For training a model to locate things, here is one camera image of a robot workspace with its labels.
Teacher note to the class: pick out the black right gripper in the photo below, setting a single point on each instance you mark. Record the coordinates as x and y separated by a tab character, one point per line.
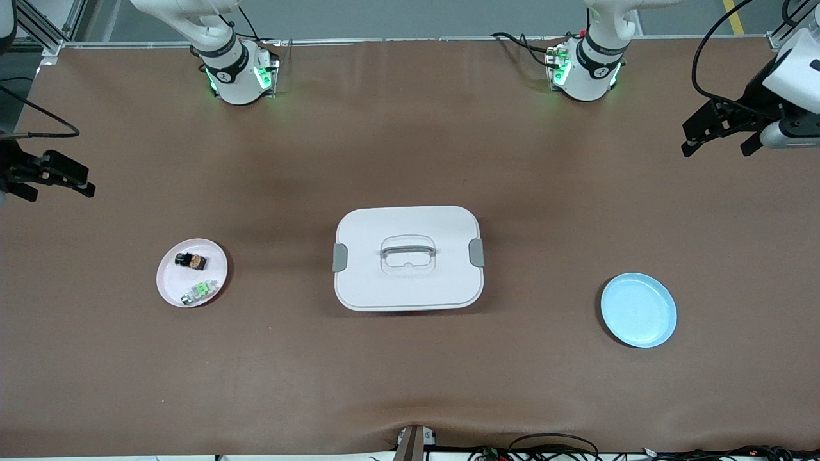
11	168

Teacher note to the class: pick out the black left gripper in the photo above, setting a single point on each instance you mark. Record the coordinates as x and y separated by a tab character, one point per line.
758	96

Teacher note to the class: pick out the orange black switch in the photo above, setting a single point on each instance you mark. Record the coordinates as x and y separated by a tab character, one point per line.
191	260

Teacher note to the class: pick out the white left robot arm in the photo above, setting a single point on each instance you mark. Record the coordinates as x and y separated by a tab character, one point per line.
589	77

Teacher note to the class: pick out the pink round plate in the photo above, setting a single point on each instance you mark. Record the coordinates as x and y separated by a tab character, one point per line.
170	282

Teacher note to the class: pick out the blue round plate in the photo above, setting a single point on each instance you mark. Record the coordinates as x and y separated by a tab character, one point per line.
640	314

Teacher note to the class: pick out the brown table mat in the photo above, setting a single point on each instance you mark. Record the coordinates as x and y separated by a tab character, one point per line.
576	397

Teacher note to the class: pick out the aluminium frame profile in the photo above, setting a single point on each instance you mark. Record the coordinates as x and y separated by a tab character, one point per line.
780	40
51	46

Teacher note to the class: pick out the green switch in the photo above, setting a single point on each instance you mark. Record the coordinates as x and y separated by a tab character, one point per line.
200	291

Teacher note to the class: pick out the silver table edge rail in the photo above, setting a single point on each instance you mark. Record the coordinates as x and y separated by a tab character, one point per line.
384	40

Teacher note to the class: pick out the metal bracket at table edge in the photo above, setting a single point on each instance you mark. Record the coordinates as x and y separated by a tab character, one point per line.
413	445

